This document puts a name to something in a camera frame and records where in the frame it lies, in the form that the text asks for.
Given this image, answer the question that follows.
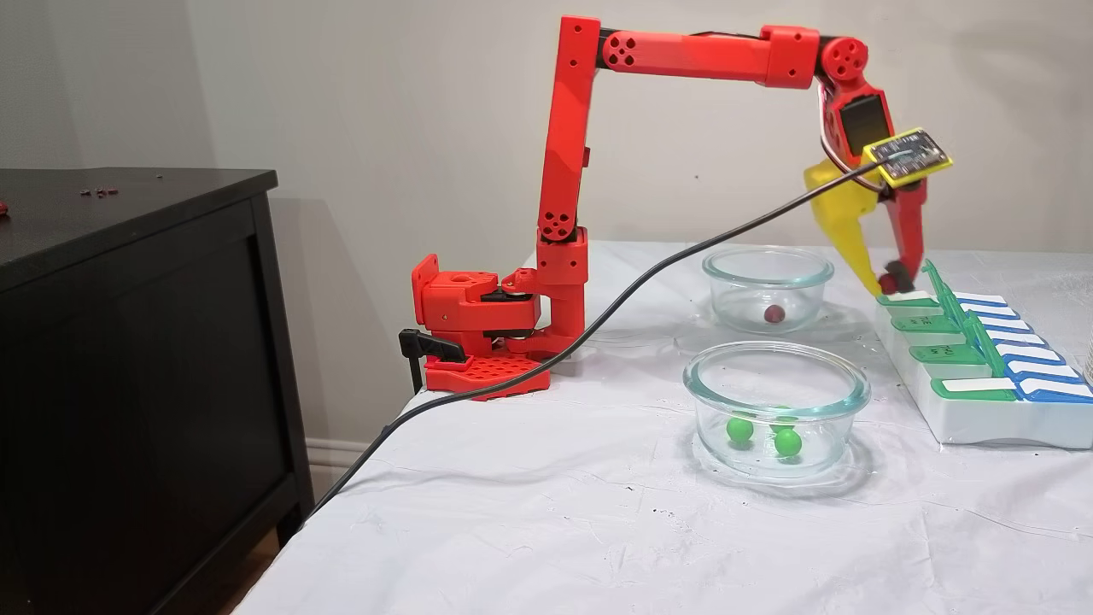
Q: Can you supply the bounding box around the weekly pill organizer box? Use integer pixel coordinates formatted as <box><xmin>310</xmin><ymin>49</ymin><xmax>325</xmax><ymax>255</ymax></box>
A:
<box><xmin>874</xmin><ymin>259</ymin><xmax>1093</xmax><ymax>449</ymax></box>

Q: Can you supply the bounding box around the small clear glass bowl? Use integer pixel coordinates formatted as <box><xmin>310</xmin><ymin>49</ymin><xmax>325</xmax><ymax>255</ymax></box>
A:
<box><xmin>702</xmin><ymin>245</ymin><xmax>836</xmax><ymax>336</ymax></box>

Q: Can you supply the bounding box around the large clear glass bowl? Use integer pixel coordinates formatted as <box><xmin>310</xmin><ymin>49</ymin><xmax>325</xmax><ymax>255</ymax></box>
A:
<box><xmin>683</xmin><ymin>343</ymin><xmax>872</xmax><ymax>479</ymax></box>

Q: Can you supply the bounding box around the white tablecloth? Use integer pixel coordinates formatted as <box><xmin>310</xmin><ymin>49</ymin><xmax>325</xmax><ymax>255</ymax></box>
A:
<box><xmin>231</xmin><ymin>243</ymin><xmax>1093</xmax><ymax>615</ymax></box>

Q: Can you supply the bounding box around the black table clamp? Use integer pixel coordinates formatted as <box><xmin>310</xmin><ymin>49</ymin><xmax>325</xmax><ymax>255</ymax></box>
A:
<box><xmin>398</xmin><ymin>329</ymin><xmax>466</xmax><ymax>390</ymax></box>

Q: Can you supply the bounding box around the black wooden cabinet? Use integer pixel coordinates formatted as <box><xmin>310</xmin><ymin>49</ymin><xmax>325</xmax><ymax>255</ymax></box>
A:
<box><xmin>0</xmin><ymin>167</ymin><xmax>315</xmax><ymax>615</ymax></box>

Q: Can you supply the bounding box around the black camera board yellow mount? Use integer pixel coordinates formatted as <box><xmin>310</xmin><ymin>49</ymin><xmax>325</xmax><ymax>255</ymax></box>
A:
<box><xmin>862</xmin><ymin>126</ymin><xmax>954</xmax><ymax>190</ymax></box>

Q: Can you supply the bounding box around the red white servo wire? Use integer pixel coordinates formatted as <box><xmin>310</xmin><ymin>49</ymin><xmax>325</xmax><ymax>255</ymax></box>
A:
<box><xmin>816</xmin><ymin>79</ymin><xmax>889</xmax><ymax>194</ymax></box>

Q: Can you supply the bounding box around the black camera cable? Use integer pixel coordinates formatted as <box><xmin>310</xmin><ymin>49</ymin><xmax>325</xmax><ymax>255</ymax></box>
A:
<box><xmin>303</xmin><ymin>154</ymin><xmax>897</xmax><ymax>522</ymax></box>

